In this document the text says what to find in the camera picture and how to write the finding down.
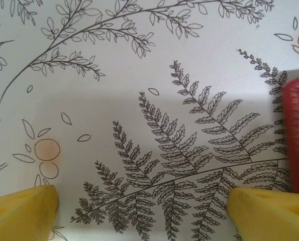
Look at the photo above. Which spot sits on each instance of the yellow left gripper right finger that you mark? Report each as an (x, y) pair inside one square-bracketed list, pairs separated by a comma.
[(270, 218)]

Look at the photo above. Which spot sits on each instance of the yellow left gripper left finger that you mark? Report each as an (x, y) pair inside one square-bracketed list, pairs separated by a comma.
[(18, 216)]

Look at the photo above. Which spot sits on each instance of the red card holder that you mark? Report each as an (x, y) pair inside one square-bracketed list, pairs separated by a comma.
[(297, 138)]

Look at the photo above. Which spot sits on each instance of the floral printed table sheet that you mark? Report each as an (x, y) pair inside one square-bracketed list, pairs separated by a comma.
[(139, 75)]

